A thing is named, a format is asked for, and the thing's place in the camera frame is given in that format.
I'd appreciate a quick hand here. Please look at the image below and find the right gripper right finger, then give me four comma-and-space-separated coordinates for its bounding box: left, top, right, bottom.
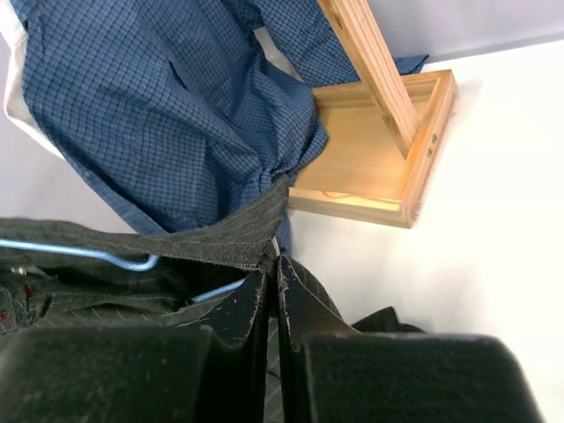
277, 256, 542, 422

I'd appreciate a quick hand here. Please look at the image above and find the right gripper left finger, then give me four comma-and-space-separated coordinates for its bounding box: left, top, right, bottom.
1, 272, 268, 422

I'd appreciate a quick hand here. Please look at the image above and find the light blue wire hanger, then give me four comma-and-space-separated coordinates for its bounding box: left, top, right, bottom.
1, 239, 245, 303

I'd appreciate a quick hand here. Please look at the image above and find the black pinstriped shirt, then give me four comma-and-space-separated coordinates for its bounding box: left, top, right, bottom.
0, 174, 424, 423

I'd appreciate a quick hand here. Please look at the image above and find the blue checkered shirt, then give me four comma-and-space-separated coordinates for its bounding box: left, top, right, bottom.
8, 0, 429, 256

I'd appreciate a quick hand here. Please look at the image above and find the white shirt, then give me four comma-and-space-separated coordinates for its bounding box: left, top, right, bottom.
1, 1, 63, 160

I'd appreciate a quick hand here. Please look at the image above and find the wooden clothes rack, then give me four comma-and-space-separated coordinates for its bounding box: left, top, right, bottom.
289, 1, 457, 228

